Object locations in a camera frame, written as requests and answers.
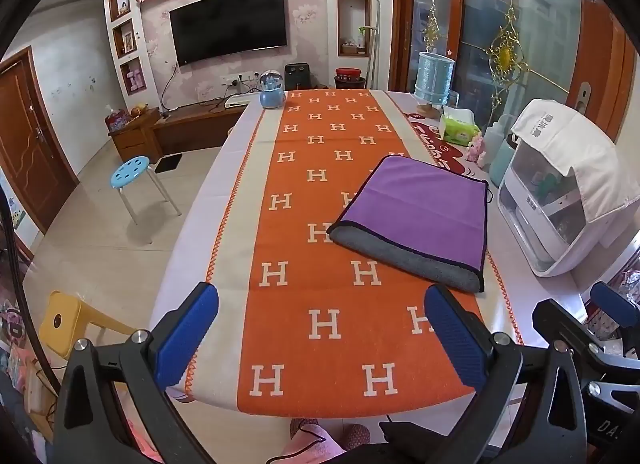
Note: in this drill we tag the white set-top box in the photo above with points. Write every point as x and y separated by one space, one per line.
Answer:
237 102

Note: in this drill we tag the teal plastic bottle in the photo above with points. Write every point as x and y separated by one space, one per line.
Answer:
500 156

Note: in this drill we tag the white sterilizer appliance with cover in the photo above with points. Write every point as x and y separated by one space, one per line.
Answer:
575 154

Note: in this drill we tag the orange patterned blanket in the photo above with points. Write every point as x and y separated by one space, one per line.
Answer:
345 224

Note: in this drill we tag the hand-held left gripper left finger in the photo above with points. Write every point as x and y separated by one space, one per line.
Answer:
187 330

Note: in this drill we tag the black wall television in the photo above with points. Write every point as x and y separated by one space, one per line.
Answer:
229 24

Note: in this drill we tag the purple and grey towel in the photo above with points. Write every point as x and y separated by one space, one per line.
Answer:
425 214

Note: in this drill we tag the red printed table mat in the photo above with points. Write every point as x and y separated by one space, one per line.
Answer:
440 144

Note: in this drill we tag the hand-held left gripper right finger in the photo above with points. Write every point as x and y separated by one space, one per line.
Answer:
454 329

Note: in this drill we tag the yellow fruit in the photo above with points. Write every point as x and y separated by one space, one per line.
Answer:
140 108

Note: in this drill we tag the blue round stool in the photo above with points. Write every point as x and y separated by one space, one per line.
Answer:
131 171

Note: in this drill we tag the pink toy figure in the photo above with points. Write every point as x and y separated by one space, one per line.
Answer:
476 148

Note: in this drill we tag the pink patterned package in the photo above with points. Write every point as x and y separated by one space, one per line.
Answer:
118 120

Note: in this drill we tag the light blue cylindrical container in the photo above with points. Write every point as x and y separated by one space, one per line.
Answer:
434 79

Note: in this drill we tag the red and black pot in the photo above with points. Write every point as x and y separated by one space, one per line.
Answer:
350 78

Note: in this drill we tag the yellow plastic stool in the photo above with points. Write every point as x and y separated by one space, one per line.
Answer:
67 324

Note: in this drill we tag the blue globe ornament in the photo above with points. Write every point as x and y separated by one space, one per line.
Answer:
272 89

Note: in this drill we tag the black air fryer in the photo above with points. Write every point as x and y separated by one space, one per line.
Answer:
297 77

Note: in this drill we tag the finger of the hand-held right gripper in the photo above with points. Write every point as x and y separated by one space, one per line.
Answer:
560 321
607 295

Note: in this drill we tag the wooden television cabinet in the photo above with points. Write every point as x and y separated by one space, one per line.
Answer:
175 126

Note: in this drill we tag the person's pink slippers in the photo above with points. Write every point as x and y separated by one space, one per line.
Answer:
325 436

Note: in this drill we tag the brown wooden door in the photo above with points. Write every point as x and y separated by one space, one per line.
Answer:
27 139

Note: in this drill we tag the white countertop appliance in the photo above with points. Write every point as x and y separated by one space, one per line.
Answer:
537 214

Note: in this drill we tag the green tissue pack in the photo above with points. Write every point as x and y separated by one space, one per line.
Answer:
459 126

